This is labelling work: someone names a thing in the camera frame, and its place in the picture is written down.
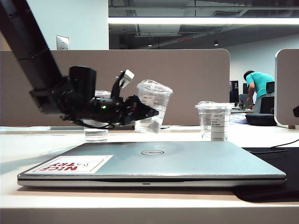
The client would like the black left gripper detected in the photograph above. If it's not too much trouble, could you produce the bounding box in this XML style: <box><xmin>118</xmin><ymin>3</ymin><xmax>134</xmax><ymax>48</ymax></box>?
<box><xmin>80</xmin><ymin>94</ymin><xmax>159</xmax><ymax>126</ymax></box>

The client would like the clear cup with white label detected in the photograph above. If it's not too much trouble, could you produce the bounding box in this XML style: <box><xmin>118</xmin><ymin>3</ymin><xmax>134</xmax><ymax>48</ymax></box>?
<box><xmin>135</xmin><ymin>79</ymin><xmax>173</xmax><ymax>134</ymax></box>

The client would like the tall clear plastic cup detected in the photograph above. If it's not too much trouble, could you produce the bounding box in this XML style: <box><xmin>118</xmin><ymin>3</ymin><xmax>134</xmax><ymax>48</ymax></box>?
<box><xmin>83</xmin><ymin>90</ymin><xmax>112</xmax><ymax>143</ymax></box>

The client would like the short clear cup with label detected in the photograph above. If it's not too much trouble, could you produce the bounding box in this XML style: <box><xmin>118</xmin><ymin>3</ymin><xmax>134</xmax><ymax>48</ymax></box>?
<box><xmin>194</xmin><ymin>101</ymin><xmax>234</xmax><ymax>142</ymax></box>

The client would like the silver Dell laptop with sticker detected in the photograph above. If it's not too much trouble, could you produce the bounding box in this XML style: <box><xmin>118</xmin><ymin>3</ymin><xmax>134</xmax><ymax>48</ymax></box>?
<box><xmin>17</xmin><ymin>141</ymin><xmax>287</xmax><ymax>188</ymax></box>

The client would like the wide beige desk partition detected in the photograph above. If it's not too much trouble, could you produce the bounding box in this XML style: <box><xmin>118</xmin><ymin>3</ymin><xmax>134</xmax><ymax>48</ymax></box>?
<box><xmin>0</xmin><ymin>48</ymin><xmax>231</xmax><ymax>128</ymax></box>

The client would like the black sign with number two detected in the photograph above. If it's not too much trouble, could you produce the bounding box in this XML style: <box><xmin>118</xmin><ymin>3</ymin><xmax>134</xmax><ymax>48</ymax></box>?
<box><xmin>229</xmin><ymin>81</ymin><xmax>240</xmax><ymax>103</ymax></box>

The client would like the white ceiling light strip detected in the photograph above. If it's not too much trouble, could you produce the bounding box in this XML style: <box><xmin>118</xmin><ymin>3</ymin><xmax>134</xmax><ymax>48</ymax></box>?
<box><xmin>108</xmin><ymin>17</ymin><xmax>299</xmax><ymax>25</ymax></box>

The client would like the black round cushion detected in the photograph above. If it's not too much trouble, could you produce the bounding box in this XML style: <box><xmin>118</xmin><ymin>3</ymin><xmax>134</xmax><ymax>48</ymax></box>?
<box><xmin>244</xmin><ymin>113</ymin><xmax>277</xmax><ymax>127</ymax></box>

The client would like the person in teal shirt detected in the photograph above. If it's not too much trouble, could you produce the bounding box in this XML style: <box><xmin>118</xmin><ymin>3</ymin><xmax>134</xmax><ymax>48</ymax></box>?
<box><xmin>243</xmin><ymin>70</ymin><xmax>276</xmax><ymax>112</ymax></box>

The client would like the black office chair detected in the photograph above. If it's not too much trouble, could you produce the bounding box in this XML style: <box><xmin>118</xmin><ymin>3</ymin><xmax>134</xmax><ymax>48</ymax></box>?
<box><xmin>259</xmin><ymin>81</ymin><xmax>276</xmax><ymax>114</ymax></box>

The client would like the black desk mat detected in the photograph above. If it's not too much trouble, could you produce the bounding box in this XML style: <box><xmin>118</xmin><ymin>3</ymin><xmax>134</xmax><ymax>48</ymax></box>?
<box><xmin>233</xmin><ymin>147</ymin><xmax>299</xmax><ymax>203</ymax></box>

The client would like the wrist camera with white end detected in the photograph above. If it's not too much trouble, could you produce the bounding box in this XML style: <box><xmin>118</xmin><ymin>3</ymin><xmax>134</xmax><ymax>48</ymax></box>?
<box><xmin>111</xmin><ymin>69</ymin><xmax>135</xmax><ymax>98</ymax></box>

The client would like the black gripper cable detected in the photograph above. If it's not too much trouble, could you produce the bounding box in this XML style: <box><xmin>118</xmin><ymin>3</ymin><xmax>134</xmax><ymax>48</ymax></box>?
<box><xmin>62</xmin><ymin>113</ymin><xmax>115</xmax><ymax>130</ymax></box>

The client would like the metal wall plate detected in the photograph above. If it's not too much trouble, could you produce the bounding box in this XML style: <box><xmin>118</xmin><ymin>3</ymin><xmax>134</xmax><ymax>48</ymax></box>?
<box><xmin>56</xmin><ymin>35</ymin><xmax>70</xmax><ymax>50</ymax></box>

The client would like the beige partition with white frame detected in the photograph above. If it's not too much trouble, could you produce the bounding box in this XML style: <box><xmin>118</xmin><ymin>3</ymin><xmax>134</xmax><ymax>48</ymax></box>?
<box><xmin>274</xmin><ymin>49</ymin><xmax>299</xmax><ymax>128</ymax></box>

